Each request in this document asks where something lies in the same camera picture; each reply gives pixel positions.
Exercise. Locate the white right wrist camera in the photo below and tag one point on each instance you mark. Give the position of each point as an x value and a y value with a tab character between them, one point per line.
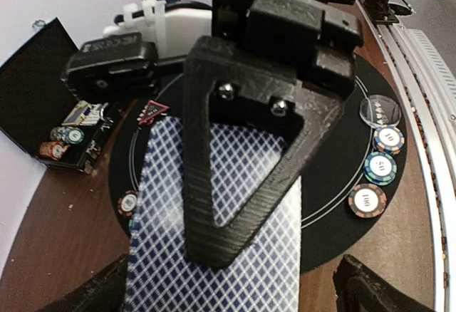
144	44

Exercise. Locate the front aluminium rail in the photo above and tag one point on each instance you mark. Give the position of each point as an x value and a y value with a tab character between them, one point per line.
427	89

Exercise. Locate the red triangle all-in marker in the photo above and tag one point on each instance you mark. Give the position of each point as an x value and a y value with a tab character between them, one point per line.
150	111

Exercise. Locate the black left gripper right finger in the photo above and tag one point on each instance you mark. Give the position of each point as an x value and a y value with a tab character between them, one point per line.
358	288

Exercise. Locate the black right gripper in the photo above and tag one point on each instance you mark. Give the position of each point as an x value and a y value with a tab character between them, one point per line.
312	36

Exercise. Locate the yellow card box in case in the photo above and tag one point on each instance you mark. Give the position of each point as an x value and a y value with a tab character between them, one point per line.
78	114

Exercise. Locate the red black chips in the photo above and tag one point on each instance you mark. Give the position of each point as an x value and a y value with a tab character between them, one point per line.
128	204
367	201

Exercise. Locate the green chip row in case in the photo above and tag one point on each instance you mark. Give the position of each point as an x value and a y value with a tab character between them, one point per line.
67	135

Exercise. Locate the clear round dealer button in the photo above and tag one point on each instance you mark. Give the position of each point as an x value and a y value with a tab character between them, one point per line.
378	110

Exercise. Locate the green chips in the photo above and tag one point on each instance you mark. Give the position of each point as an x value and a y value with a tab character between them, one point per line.
380	168

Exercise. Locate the red chip row in case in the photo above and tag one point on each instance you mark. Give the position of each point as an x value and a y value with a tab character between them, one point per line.
53	150

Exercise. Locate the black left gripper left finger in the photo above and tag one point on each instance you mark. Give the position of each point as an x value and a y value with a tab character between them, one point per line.
103	292

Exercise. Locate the white blue chips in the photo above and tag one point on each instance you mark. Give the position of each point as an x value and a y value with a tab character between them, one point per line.
388	139

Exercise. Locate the black poker chip case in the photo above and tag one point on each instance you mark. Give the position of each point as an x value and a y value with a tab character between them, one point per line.
34	101

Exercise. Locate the blue playing card deck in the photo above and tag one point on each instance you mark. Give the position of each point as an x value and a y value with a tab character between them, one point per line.
264	277

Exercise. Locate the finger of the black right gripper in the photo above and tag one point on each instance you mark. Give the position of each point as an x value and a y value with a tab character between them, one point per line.
249	128

